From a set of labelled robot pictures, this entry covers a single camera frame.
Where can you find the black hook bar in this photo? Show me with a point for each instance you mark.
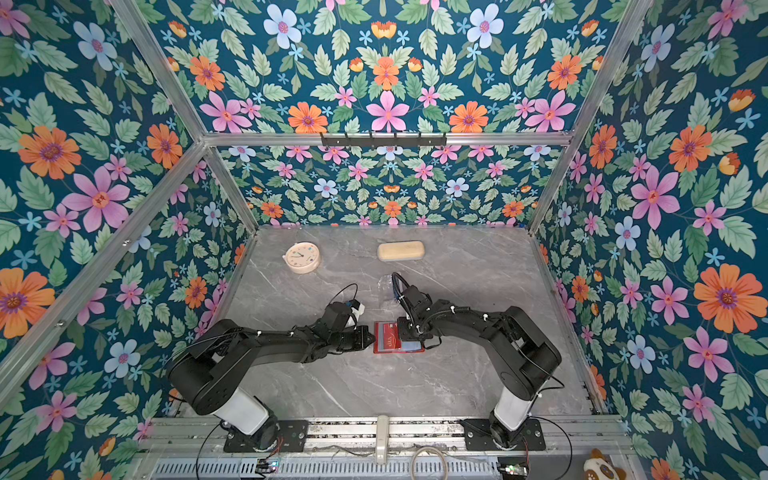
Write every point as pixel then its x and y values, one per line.
pixel 371 140

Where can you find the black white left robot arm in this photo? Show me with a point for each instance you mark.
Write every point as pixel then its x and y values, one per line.
pixel 208 374

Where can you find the pink round alarm clock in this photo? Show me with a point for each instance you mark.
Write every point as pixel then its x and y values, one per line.
pixel 302 258

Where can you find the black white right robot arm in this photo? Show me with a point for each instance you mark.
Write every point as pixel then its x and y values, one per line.
pixel 523 357

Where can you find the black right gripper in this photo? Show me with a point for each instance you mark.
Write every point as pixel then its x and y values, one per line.
pixel 403 335

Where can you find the white vent grille strip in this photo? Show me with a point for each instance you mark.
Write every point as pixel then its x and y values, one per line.
pixel 325 468

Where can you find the red leather card holder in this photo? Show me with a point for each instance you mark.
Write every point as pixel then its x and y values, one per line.
pixel 388 340

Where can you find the beige glasses case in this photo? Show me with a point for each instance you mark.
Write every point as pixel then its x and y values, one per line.
pixel 401 251

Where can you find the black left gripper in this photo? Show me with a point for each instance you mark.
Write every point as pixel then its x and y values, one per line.
pixel 363 332

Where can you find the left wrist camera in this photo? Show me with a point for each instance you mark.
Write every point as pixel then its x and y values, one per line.
pixel 356 311

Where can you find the white rail clip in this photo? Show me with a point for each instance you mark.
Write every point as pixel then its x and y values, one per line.
pixel 381 447

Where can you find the aluminium front rail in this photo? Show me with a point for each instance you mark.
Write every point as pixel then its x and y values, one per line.
pixel 558 435

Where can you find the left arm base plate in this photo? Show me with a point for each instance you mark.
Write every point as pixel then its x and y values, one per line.
pixel 275 436

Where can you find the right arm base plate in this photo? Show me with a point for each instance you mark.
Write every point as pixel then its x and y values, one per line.
pixel 481 435

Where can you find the clear acrylic card stand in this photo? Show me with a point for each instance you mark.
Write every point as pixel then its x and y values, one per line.
pixel 386 292

